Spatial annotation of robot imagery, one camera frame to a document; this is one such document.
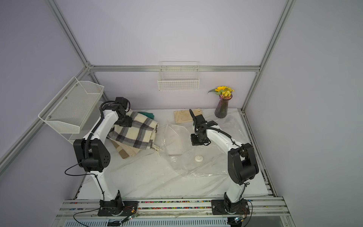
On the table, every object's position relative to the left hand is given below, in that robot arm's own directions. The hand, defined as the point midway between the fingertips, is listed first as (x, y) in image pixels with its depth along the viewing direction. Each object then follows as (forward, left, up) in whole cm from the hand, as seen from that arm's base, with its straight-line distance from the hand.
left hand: (119, 125), depth 90 cm
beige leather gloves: (+22, -42, -15) cm, 50 cm away
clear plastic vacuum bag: (-17, -60, -15) cm, 64 cm away
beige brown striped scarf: (-13, -4, -11) cm, 18 cm away
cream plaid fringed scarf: (-4, -14, -4) cm, 15 cm away
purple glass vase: (+22, -71, -8) cm, 75 cm away
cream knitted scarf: (-13, -12, -9) cm, 20 cm away
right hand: (-9, -50, -8) cm, 52 cm away
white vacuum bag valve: (-16, -52, -15) cm, 56 cm away
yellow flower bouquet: (+24, -71, +8) cm, 75 cm away
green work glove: (+24, -13, -17) cm, 32 cm away
